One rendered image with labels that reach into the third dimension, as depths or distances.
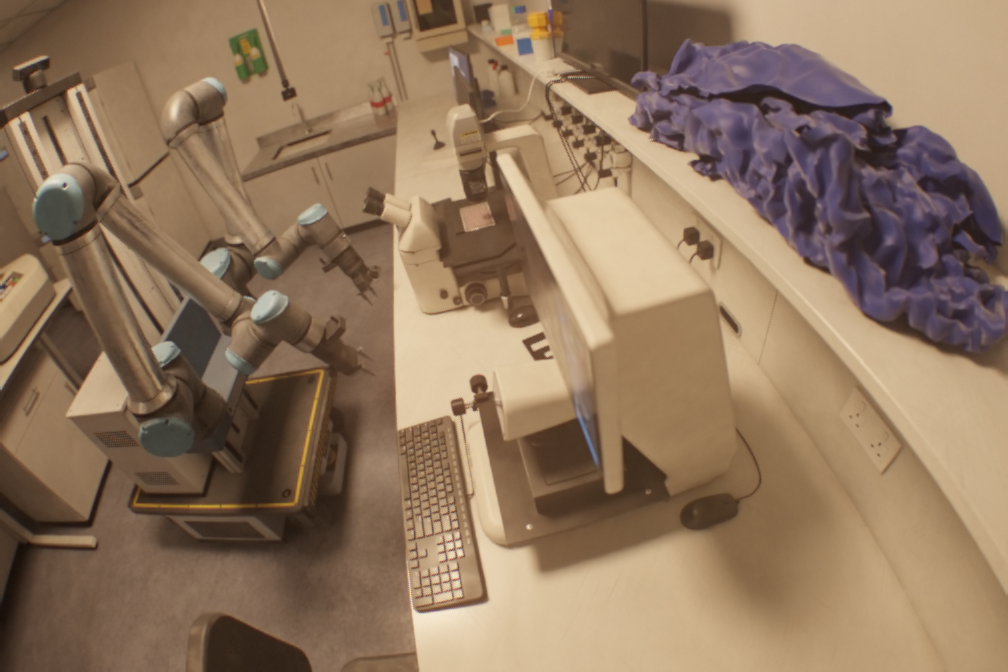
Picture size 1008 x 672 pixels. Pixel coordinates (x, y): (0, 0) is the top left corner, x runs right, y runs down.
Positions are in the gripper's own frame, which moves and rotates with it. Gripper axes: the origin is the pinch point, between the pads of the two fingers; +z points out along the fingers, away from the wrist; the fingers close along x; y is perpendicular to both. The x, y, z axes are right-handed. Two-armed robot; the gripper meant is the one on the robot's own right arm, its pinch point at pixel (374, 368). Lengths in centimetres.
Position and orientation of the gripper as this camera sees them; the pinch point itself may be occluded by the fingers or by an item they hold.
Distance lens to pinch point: 133.0
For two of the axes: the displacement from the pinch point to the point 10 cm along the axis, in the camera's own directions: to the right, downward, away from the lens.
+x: 2.7, 6.5, -7.1
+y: -8.2, 5.5, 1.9
